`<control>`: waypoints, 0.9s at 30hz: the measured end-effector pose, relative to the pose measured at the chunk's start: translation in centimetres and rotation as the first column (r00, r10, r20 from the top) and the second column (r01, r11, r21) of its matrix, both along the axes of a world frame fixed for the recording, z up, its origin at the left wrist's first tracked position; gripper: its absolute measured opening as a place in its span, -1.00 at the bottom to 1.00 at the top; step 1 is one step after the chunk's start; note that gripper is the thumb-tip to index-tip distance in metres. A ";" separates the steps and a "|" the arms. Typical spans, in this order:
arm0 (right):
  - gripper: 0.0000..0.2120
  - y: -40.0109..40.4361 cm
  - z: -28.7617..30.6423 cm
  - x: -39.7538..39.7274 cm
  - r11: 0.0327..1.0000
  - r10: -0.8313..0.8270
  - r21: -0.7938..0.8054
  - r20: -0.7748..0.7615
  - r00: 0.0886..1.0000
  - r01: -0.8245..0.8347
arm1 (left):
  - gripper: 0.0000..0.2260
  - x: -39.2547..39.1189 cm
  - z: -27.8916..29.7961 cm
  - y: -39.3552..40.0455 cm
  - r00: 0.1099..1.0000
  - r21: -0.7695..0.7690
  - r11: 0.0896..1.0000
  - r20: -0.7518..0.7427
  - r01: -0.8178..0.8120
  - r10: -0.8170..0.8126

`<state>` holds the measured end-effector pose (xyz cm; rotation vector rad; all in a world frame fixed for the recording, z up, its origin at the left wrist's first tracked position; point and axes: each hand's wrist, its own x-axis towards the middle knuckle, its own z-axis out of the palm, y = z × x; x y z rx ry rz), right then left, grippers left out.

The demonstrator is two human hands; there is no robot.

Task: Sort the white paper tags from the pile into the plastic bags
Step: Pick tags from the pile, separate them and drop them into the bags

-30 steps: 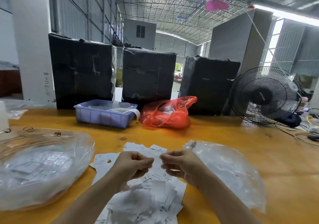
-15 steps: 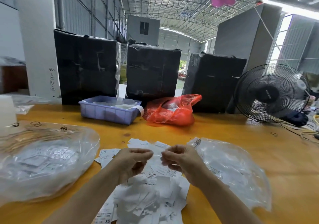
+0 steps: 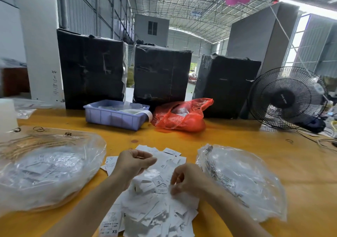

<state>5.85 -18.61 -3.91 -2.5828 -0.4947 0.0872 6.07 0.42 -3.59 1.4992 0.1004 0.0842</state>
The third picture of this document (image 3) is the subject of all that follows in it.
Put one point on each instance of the person's left hand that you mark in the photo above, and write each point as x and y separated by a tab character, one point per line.
131	165

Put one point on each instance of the large black wrapped bale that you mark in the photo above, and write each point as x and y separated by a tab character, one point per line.
90	68
162	75
227	86

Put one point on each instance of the black table fan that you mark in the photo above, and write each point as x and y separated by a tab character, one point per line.
287	98

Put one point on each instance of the person's left forearm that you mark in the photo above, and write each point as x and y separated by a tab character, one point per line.
84	210

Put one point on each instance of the blue plastic bin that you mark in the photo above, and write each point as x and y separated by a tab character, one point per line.
106	114

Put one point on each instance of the grey cabin with window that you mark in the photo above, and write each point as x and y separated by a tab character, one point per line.
151	29

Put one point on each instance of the person's right forearm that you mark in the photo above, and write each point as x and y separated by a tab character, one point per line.
234	216

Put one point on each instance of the red plastic bag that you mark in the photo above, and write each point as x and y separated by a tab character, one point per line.
181	117

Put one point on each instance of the brown wooden cabinet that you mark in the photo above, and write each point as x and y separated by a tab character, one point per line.
14	81

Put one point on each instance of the person's right hand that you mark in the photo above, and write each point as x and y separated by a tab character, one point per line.
190	180

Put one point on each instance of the pile of white labels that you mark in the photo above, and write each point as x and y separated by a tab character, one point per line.
152	213

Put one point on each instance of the clear plastic bag black print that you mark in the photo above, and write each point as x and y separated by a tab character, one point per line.
247	181

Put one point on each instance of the white foam box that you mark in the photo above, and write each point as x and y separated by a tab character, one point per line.
7	115

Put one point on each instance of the white pillar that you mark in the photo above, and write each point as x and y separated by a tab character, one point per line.
38	39

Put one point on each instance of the large clear bag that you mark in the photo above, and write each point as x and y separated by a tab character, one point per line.
47	165

